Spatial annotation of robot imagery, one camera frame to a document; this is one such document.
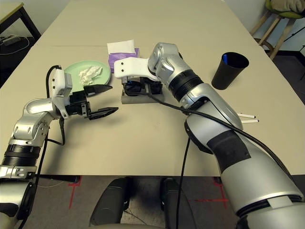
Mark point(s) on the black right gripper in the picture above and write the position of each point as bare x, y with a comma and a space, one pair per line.
155, 88

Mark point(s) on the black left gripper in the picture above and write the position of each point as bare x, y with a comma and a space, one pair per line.
77, 105

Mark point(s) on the black sunglasses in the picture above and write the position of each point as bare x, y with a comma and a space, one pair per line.
132, 86

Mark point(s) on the grey glasses case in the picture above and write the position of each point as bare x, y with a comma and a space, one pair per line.
138, 100

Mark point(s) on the light green plate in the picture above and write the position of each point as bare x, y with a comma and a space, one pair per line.
100, 80

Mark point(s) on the white tissue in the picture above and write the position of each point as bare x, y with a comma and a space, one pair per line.
89, 75

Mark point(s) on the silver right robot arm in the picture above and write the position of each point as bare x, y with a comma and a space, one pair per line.
214, 100

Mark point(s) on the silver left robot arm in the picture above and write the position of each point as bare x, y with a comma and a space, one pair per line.
33, 112

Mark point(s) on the purple tissue pack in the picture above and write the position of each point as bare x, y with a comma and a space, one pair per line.
119, 58

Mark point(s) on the black cup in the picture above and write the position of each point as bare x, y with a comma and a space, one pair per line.
226, 76

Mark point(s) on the dark left robot leg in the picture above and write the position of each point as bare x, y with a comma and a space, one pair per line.
110, 200

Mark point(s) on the dark robot leg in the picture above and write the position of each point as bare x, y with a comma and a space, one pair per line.
176, 202
110, 200

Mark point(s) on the white power strip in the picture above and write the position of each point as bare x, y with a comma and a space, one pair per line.
10, 40

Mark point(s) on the dark right robot leg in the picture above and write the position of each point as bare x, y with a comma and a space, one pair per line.
176, 202

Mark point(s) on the wooden stool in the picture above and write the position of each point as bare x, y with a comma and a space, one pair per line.
281, 35

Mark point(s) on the black tripod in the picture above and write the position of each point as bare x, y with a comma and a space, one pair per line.
294, 35

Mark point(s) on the green stool cushion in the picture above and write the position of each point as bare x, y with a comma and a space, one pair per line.
290, 14

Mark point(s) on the beige jacket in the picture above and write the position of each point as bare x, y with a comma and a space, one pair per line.
286, 4

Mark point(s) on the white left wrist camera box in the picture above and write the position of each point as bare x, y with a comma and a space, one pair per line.
58, 81

